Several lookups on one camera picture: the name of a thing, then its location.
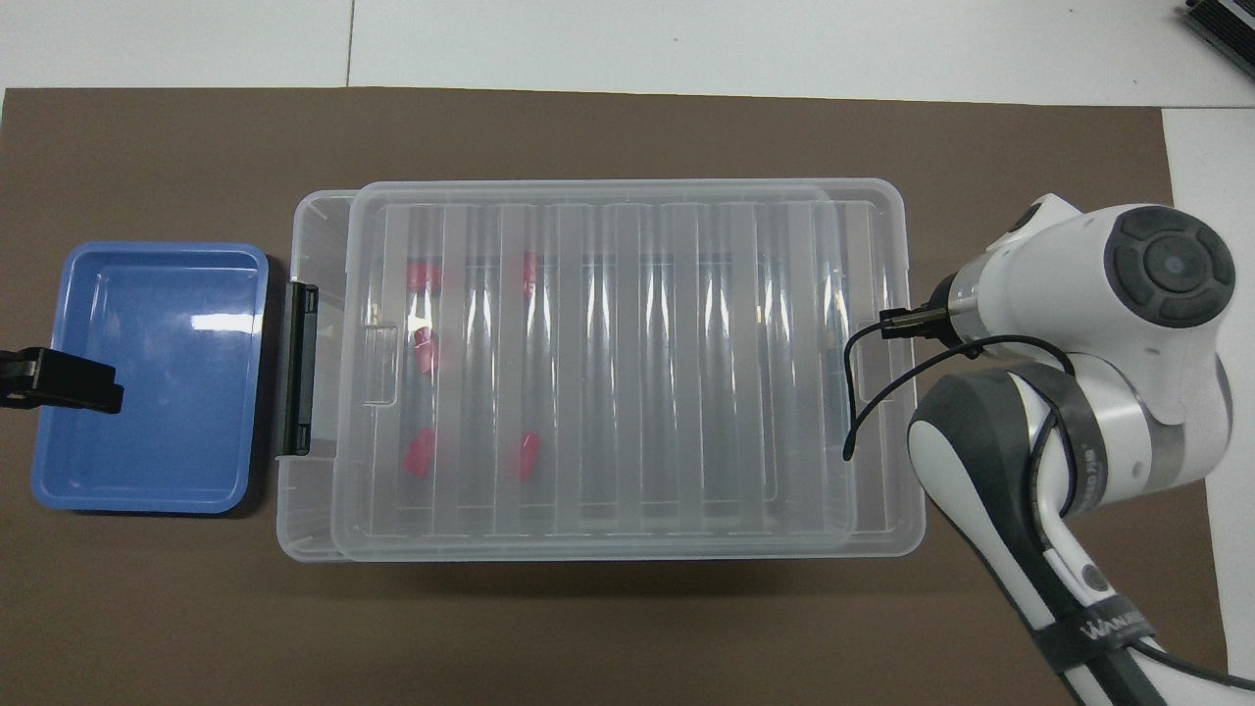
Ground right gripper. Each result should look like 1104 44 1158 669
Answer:
926 275 962 341

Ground clear plastic storage box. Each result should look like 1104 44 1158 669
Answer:
275 178 928 564

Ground clear plastic box lid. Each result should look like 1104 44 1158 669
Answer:
331 179 859 546

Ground black box latch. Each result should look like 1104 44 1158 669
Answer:
279 281 322 458

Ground black stand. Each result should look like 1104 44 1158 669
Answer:
1180 0 1255 56

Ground blue plastic tray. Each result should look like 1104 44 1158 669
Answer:
31 242 271 515

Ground black cable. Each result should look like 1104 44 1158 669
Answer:
841 306 1079 521
1128 635 1255 690

